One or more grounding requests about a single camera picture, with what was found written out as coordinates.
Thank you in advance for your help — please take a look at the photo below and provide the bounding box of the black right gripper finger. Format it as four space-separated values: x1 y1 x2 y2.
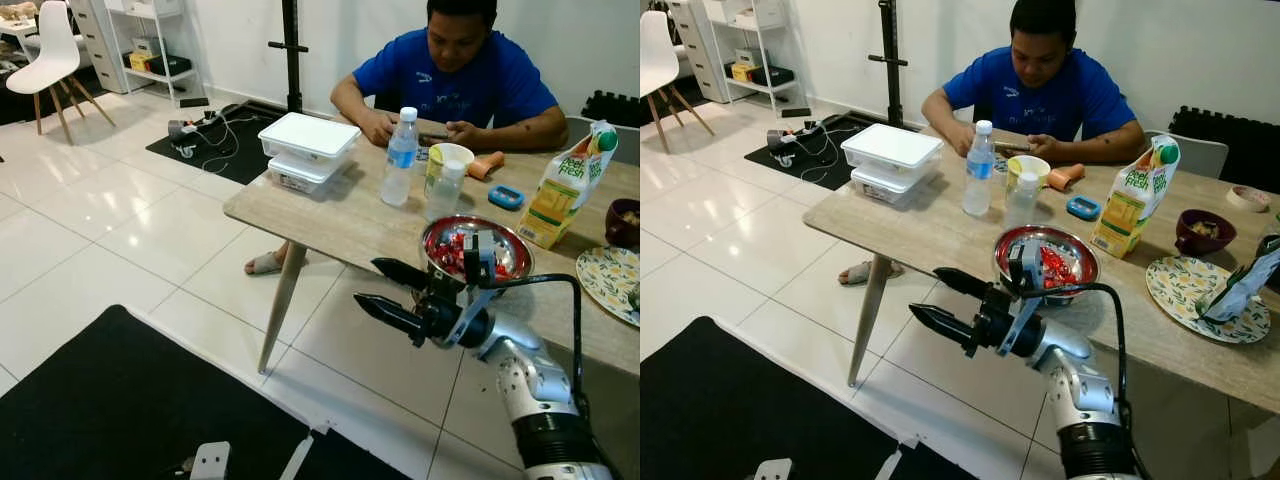
909 303 986 358
353 293 433 349
370 257 438 294
933 267 996 301

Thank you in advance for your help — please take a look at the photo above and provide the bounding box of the metal bowl with red food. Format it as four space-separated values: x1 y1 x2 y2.
993 225 1101 306
419 214 535 298

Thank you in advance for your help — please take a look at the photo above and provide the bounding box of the light wooden dining table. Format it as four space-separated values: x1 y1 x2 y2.
803 125 1280 416
223 115 641 376

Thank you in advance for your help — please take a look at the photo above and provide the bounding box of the small clear plastic bottle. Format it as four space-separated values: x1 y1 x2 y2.
1003 170 1041 233
424 160 467 223

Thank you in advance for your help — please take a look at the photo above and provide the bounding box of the clear plastic water bottle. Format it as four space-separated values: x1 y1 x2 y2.
380 106 420 208
962 120 997 218

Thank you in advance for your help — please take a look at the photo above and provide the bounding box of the clear container with label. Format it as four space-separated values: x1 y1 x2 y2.
849 165 926 208
266 152 348 195

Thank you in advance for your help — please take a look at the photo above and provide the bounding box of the white cup with yellow rim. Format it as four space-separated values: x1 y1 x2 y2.
1006 155 1052 196
427 143 476 196

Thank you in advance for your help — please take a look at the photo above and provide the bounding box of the white tape strip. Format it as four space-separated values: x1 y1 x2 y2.
872 443 926 480
278 425 333 480

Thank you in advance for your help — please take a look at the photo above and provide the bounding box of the white lidded plastic container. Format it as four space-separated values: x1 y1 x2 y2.
840 123 944 179
258 112 362 167

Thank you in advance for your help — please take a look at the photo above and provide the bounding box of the small black floor mat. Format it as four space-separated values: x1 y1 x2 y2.
147 100 293 187
743 112 901 191

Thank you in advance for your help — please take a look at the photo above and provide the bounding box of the leaf patterned plate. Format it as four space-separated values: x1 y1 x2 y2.
576 246 641 328
1145 256 1272 346

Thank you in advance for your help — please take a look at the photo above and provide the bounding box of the yellow green juice carton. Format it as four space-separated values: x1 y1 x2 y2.
517 120 620 250
1090 134 1182 260

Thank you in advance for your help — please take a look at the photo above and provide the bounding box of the dark maroon bowl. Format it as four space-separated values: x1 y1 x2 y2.
605 198 641 251
1174 208 1238 257

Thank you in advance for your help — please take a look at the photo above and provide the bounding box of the black stand pole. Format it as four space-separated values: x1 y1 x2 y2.
268 0 309 114
868 0 909 128

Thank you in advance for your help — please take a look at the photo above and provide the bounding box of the large black floor mat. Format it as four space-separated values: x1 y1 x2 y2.
640 316 976 480
0 305 413 480

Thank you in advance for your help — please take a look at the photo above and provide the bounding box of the grey chair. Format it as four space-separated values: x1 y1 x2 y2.
1143 130 1230 181
565 115 641 167

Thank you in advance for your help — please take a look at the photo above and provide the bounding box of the white open shelf unit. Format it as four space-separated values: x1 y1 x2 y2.
105 0 206 109
705 0 809 116

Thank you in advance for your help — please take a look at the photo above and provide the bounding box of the black foam puzzle mat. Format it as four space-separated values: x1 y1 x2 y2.
1168 105 1280 196
582 90 641 129

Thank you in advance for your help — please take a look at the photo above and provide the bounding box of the small pale round bowl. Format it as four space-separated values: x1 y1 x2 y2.
1226 185 1271 214

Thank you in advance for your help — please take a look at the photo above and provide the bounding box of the white chair with wooden legs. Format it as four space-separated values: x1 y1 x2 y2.
5 0 117 147
640 10 716 153

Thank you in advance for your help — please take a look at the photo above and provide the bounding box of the white drawer cabinet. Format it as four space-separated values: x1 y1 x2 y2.
68 0 131 96
665 0 731 104

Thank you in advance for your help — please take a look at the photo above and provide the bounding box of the white side table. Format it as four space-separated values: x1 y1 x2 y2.
0 0 41 71

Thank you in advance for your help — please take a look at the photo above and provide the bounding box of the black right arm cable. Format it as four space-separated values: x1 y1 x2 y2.
490 272 591 421
1045 282 1131 431

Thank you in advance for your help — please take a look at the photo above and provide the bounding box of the white power strip with cables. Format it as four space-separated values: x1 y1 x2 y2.
166 108 246 173
766 118 846 173

